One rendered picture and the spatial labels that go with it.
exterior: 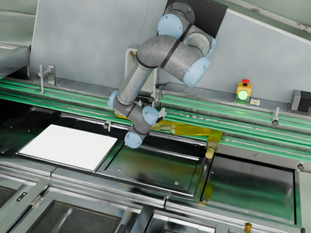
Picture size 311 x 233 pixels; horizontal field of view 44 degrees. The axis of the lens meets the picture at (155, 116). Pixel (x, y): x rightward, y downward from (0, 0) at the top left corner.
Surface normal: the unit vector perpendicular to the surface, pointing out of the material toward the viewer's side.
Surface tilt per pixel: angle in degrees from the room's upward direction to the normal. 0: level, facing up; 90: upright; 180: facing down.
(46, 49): 0
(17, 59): 90
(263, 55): 0
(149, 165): 90
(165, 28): 5
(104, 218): 90
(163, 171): 90
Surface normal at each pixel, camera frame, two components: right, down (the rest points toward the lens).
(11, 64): 0.96, 0.19
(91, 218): 0.07, -0.88
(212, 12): -0.25, 0.46
